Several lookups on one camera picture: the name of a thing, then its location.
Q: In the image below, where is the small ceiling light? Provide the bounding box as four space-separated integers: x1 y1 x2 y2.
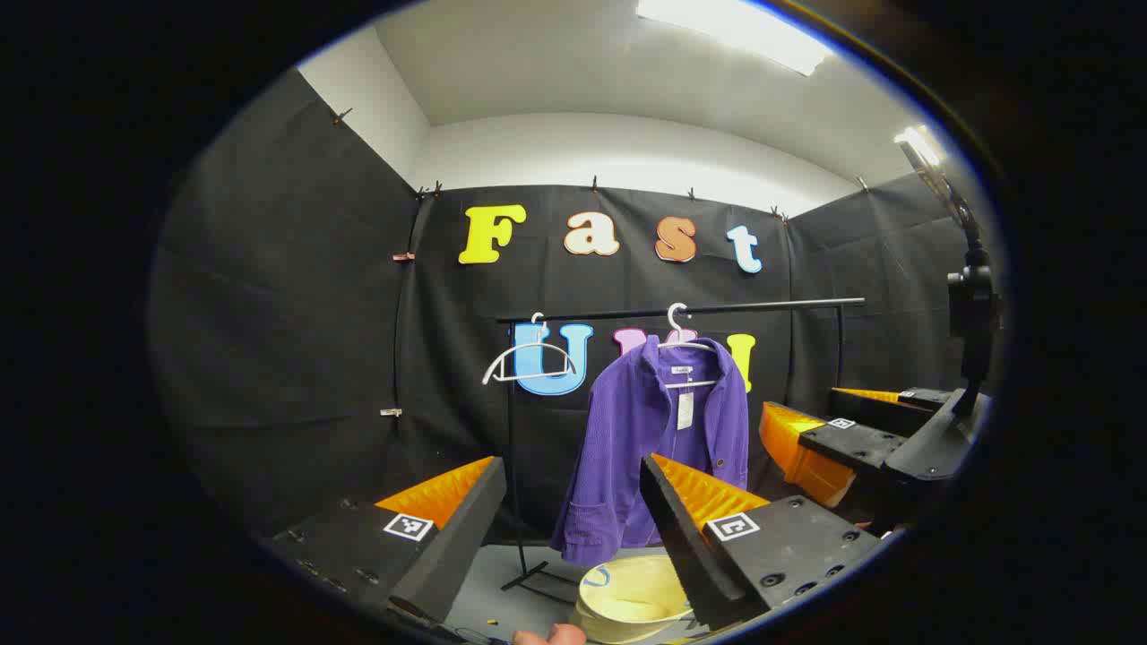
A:
894 125 944 167

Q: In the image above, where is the long ceiling light panel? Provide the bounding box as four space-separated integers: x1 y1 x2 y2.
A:
636 0 834 77

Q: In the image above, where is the black metal clothes rack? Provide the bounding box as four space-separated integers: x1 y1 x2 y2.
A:
496 297 867 603

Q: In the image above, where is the white plastic hanger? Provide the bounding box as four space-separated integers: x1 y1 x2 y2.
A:
482 312 579 386
657 302 720 391

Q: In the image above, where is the purple corduroy jacket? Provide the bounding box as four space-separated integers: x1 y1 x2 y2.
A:
549 334 752 567

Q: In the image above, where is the black backdrop cloth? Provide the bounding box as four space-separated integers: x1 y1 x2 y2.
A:
148 67 987 574

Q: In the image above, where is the cream round laundry hamper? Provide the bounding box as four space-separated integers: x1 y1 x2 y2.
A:
573 554 695 644

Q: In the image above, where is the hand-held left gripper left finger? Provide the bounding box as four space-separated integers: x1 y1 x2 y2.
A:
264 455 508 628

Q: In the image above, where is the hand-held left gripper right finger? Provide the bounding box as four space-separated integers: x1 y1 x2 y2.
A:
639 452 888 632

